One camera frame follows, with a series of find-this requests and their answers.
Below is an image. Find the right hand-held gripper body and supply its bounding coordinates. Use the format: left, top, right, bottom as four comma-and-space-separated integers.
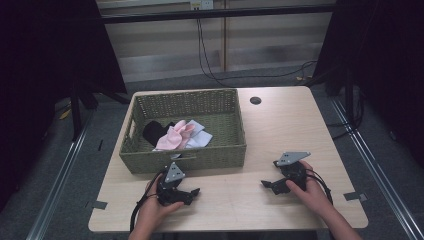
272, 151, 312, 196

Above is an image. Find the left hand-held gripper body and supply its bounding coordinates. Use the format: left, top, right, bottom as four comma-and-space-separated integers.
155, 161, 194, 207

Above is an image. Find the person's right hand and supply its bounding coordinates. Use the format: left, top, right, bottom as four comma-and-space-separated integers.
285, 160, 335, 218

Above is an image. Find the person's left hand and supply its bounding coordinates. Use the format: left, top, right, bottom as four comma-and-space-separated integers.
135, 179, 185, 232

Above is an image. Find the pink sock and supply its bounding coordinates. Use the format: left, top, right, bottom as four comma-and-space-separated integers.
154, 119, 196, 152

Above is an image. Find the light blue sock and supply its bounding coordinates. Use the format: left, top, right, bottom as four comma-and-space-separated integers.
184, 119, 214, 150

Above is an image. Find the black sock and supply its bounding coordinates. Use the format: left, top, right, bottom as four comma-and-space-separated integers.
142, 120, 176, 148

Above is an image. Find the green woven basket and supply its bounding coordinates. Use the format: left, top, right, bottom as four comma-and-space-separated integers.
118, 88, 248, 175

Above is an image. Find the black metal stand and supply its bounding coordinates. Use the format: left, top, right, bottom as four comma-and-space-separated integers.
305, 64, 365, 132
69, 84, 132, 142

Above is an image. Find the black curtain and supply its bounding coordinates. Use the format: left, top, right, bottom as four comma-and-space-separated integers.
312, 0, 424, 169
0, 0, 128, 214

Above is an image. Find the black horizontal bar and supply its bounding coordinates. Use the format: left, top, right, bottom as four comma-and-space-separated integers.
99, 4, 338, 25

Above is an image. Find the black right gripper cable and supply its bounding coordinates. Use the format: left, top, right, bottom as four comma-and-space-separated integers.
304, 168, 335, 205

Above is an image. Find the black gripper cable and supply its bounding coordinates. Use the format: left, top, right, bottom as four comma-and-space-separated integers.
304, 168, 335, 205
129, 169, 168, 233

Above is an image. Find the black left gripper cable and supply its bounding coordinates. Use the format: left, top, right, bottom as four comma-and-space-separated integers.
129, 169, 168, 233

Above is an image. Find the black floor cable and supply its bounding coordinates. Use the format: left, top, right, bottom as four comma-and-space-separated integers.
325, 91, 366, 141

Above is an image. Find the metal floor rail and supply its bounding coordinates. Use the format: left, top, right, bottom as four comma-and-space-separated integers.
329, 96, 424, 240
25, 109, 96, 240

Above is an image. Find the black wall cable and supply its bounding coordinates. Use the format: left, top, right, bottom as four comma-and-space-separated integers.
195, 18, 318, 88

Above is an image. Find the white wall socket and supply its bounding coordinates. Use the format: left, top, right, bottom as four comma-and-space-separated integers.
189, 0, 215, 11

